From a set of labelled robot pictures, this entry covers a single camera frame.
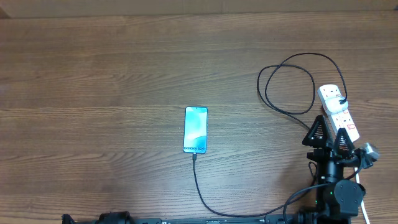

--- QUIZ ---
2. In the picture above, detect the white power strip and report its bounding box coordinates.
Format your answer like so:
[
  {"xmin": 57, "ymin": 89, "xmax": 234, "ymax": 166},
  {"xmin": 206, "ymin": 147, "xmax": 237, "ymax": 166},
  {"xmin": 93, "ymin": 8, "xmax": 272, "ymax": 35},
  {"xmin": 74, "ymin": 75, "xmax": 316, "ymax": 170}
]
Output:
[{"xmin": 317, "ymin": 84, "xmax": 360, "ymax": 142}]

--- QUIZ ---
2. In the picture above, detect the blue Galaxy smartphone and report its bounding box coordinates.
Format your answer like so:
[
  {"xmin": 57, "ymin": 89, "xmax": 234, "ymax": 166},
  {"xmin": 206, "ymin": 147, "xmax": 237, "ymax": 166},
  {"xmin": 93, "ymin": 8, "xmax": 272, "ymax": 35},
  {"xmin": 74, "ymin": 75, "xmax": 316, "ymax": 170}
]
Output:
[{"xmin": 183, "ymin": 106, "xmax": 208, "ymax": 154}]

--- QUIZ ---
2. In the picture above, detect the white charger adapter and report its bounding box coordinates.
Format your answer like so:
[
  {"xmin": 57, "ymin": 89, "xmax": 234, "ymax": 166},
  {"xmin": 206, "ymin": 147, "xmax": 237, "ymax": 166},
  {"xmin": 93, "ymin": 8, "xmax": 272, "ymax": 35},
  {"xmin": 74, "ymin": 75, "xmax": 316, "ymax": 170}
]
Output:
[{"xmin": 325, "ymin": 96, "xmax": 348, "ymax": 114}]

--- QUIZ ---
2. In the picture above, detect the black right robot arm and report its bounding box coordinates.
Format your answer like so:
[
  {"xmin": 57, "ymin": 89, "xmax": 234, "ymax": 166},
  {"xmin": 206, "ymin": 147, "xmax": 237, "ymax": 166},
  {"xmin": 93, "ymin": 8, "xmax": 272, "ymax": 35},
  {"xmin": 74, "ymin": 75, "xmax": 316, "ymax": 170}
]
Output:
[{"xmin": 282, "ymin": 115, "xmax": 379, "ymax": 223}]

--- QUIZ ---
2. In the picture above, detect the white power strip cord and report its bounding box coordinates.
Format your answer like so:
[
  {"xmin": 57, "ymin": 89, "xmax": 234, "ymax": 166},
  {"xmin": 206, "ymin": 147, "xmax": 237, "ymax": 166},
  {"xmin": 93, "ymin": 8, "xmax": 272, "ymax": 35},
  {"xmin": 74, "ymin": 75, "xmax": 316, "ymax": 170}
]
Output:
[{"xmin": 354, "ymin": 166, "xmax": 371, "ymax": 224}]

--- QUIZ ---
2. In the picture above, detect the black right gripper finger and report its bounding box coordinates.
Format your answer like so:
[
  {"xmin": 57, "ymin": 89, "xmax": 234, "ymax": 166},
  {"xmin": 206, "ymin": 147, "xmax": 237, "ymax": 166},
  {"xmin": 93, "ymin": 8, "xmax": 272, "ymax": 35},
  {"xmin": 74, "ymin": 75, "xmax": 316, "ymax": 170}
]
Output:
[
  {"xmin": 302, "ymin": 115, "xmax": 333, "ymax": 148},
  {"xmin": 333, "ymin": 128, "xmax": 355, "ymax": 156}
]

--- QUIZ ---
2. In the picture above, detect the black USB charging cable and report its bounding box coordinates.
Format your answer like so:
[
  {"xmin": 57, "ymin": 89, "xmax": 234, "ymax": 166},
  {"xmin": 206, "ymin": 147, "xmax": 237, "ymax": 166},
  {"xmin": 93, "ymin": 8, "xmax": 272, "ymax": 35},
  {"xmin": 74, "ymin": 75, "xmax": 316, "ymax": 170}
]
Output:
[{"xmin": 192, "ymin": 52, "xmax": 349, "ymax": 218}]

